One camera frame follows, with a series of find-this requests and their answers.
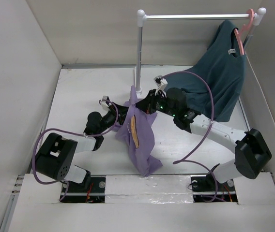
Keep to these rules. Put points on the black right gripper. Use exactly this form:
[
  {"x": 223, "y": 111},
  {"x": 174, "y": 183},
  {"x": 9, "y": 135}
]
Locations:
[{"x": 146, "y": 104}]

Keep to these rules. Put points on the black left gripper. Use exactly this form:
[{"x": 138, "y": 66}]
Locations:
[{"x": 122, "y": 111}]

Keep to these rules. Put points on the wooden clothes hanger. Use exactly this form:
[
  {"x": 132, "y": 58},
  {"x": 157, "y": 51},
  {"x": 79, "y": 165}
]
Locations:
[{"x": 134, "y": 131}]

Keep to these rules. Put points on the purple t shirt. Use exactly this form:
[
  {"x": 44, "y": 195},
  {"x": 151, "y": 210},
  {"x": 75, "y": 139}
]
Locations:
[{"x": 141, "y": 157}]

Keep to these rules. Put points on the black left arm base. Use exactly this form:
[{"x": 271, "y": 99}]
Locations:
[{"x": 91, "y": 190}]

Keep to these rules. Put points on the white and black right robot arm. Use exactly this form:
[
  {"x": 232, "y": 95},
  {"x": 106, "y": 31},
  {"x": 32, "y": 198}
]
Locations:
[{"x": 249, "y": 147}]

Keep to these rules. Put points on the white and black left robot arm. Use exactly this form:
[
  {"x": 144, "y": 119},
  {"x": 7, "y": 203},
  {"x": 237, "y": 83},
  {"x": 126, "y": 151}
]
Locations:
[{"x": 54, "y": 149}]

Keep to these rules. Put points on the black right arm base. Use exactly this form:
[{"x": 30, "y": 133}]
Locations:
[{"x": 203, "y": 189}]

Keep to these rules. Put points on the dark teal t shirt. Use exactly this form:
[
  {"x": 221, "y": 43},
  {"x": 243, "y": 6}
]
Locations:
[{"x": 213, "y": 85}]

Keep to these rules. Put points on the white and silver clothes rack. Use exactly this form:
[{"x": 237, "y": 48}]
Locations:
[{"x": 243, "y": 35}]

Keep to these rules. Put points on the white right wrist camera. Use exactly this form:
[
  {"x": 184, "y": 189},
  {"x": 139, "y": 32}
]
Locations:
[{"x": 161, "y": 83}]

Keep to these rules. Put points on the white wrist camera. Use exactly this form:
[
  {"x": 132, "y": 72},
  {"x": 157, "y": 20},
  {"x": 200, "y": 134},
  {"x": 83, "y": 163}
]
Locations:
[
  {"x": 161, "y": 83},
  {"x": 104, "y": 102}
]

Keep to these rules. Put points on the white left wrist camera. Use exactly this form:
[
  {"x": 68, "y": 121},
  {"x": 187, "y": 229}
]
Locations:
[{"x": 104, "y": 102}]

